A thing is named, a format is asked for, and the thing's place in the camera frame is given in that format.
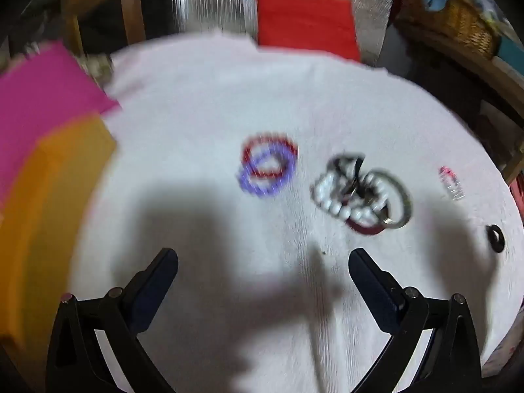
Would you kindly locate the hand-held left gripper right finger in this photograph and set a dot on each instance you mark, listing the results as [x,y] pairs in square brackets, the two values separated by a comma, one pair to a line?
[370,286]

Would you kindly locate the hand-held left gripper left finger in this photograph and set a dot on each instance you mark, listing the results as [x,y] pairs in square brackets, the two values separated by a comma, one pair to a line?
[150,290]

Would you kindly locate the dark red bangle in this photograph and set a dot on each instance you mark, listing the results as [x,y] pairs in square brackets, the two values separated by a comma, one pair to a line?
[364,229]

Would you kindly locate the orange cloth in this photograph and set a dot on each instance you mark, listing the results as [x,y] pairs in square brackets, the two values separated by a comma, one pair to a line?
[53,196]

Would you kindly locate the white embossed blanket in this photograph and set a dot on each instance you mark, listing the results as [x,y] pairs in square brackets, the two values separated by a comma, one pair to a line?
[204,110]

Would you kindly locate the pink cloth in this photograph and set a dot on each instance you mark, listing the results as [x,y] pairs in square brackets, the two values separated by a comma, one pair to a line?
[41,102]

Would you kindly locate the patterned cloth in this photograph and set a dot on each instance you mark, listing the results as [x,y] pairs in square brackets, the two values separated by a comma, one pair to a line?
[96,69]

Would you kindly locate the curved wooden rack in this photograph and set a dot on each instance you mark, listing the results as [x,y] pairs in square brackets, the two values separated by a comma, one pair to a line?
[470,65]

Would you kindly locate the red cloth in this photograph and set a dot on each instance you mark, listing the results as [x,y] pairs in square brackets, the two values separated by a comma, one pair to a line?
[307,20]

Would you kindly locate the wicker basket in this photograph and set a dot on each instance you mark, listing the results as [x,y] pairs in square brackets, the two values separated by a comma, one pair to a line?
[462,20]

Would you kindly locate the silver foil mat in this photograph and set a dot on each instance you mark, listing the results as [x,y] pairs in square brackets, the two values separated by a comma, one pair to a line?
[213,0]

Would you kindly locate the wooden furniture frame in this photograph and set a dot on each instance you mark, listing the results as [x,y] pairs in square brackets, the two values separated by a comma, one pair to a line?
[133,8]

